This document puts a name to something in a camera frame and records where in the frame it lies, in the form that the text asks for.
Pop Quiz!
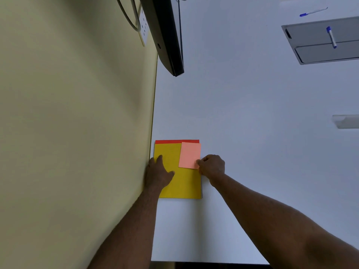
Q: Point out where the person's right hand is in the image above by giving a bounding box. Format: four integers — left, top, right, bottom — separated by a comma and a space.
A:
196, 154, 226, 180

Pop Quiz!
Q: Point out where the person's left hand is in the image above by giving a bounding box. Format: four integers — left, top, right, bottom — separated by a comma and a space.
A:
144, 155, 176, 191

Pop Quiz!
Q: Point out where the pink square paper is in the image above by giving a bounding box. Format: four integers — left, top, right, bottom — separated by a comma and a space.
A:
178, 142, 202, 170

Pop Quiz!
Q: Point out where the yellow paper sheet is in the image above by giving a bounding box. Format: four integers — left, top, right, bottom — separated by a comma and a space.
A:
153, 143, 202, 199

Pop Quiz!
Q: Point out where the person's right forearm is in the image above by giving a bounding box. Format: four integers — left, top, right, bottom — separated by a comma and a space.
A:
209, 174, 359, 269

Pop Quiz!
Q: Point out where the person's left forearm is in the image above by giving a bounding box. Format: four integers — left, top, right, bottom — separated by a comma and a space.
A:
87, 186, 164, 269

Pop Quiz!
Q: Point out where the red paper sheet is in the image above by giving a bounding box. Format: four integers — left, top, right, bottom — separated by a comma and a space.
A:
155, 140, 200, 145

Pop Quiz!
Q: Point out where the black monitor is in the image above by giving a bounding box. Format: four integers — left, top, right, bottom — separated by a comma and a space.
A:
139, 0, 185, 78

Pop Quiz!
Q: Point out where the white power strip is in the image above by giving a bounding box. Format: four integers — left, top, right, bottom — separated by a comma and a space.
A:
137, 5, 150, 47

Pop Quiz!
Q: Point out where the blue capped white marker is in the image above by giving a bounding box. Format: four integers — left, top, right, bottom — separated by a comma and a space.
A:
326, 26, 337, 50

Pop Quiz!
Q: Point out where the blue and white pen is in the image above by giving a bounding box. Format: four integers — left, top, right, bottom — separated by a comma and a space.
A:
299, 7, 329, 18

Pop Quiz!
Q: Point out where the grey cable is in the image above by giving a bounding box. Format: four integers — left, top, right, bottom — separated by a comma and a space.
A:
115, 0, 141, 33

